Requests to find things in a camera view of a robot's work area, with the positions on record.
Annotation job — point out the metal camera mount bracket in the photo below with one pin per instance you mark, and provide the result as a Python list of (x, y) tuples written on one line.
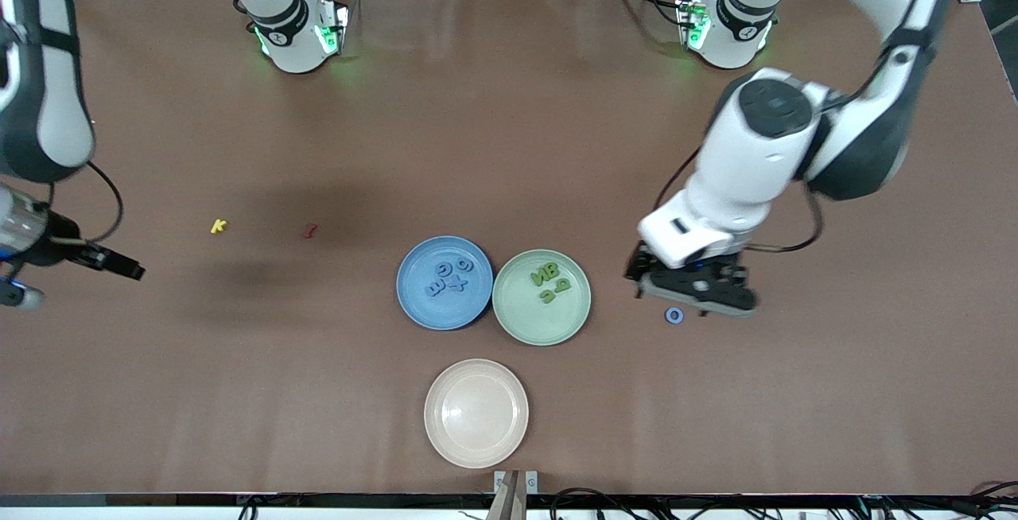
[(531, 482)]

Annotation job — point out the blue plate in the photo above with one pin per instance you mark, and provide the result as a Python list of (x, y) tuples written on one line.
[(445, 315)]

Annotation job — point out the green foam letter B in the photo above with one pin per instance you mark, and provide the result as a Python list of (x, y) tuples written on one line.
[(553, 270)]

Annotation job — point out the yellow foam letter K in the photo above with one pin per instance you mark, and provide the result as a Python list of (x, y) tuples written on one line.
[(218, 226)]

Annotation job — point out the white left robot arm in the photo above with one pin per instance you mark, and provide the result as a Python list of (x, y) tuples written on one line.
[(763, 154)]

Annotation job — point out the blue foam letter a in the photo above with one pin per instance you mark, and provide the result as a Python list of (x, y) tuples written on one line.
[(442, 271)]

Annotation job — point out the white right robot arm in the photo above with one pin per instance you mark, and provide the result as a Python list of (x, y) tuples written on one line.
[(60, 67)]

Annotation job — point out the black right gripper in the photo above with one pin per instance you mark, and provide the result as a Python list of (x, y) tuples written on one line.
[(60, 247)]

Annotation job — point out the green foam letter U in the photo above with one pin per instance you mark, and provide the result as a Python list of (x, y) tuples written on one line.
[(549, 296)]

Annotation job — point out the blue foam letter G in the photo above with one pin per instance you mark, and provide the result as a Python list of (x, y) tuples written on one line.
[(460, 265)]

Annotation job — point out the blue foam letter X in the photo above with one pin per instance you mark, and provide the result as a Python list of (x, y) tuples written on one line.
[(456, 284)]

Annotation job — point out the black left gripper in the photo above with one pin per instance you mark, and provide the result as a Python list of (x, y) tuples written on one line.
[(636, 265)]

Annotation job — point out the blue foam letter M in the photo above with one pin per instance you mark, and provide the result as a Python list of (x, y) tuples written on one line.
[(435, 290)]

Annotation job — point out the blue foam letter O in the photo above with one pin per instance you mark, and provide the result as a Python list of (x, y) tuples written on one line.
[(668, 315)]

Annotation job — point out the pale green plate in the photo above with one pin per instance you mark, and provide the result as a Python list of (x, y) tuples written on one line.
[(542, 321)]

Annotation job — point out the beige plate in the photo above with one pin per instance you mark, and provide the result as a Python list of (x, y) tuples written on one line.
[(475, 413)]

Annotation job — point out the brown table cover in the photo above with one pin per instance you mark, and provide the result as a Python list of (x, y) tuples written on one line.
[(509, 146)]

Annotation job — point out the green letter M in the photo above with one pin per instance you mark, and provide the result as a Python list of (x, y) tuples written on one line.
[(540, 275)]

